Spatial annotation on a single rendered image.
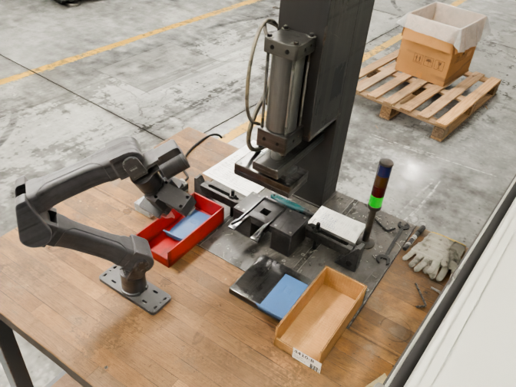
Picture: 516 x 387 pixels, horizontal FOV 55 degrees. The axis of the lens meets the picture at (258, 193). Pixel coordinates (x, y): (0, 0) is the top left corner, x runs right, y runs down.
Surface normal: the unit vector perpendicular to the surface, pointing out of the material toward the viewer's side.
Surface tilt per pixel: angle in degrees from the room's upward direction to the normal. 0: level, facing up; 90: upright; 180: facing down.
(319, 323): 0
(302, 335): 0
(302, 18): 90
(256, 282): 0
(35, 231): 90
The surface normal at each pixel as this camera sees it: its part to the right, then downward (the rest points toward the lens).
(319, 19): -0.56, 0.47
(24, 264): 0.07, -0.79
